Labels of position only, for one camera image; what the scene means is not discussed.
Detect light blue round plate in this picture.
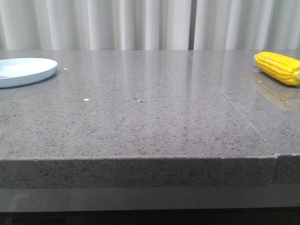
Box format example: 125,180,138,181
0,58,58,88

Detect yellow corn cob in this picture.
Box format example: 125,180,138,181
254,52,300,86

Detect grey cabinet front under counter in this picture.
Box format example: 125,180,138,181
0,184,300,213

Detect white pleated curtain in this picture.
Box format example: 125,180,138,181
0,0,300,50

